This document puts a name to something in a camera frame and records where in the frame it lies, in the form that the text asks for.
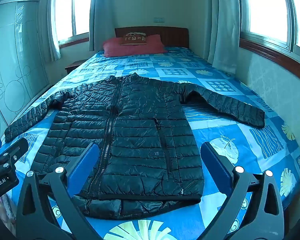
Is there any blue patterned bed sheet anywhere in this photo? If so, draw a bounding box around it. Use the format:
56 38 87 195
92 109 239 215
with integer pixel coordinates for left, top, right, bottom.
0 46 300 240

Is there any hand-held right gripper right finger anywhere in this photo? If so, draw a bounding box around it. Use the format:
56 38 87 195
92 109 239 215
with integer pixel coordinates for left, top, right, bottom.
197 141 285 240

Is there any pale long curtain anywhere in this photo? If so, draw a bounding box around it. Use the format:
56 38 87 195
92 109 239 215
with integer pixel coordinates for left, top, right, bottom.
207 0 241 75

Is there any white patterned wardrobe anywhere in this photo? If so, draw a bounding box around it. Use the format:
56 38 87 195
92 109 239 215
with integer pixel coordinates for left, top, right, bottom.
0 0 53 142

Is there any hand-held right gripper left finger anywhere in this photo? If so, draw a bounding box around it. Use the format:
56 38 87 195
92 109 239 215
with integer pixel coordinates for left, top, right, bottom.
16 142 102 240

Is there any large window with white frame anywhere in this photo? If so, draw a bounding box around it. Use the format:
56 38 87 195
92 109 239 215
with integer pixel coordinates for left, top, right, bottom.
237 0 300 55

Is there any wooden window sill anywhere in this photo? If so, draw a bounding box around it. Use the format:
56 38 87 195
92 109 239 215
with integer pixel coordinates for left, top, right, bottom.
239 38 300 86
59 37 90 49

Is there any grey-blue curtain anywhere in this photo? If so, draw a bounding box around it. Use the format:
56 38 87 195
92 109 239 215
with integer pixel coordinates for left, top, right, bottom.
89 0 106 52

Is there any pink pillow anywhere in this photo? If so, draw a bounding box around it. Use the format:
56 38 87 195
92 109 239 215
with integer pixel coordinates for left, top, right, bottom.
102 34 168 58

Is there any white curtain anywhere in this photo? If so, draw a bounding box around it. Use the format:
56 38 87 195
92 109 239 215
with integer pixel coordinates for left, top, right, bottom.
39 0 62 61

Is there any black puffer jacket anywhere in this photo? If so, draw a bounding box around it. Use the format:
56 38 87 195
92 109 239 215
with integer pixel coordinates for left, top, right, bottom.
4 72 266 220

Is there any brown printed cushion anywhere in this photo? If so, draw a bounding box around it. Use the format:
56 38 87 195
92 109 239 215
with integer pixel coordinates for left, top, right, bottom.
120 32 147 46

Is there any wooden nightstand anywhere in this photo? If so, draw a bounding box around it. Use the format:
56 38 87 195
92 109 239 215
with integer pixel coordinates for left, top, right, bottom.
65 59 88 75

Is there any dark wooden headboard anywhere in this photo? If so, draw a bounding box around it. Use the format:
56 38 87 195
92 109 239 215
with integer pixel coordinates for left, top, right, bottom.
114 26 190 49

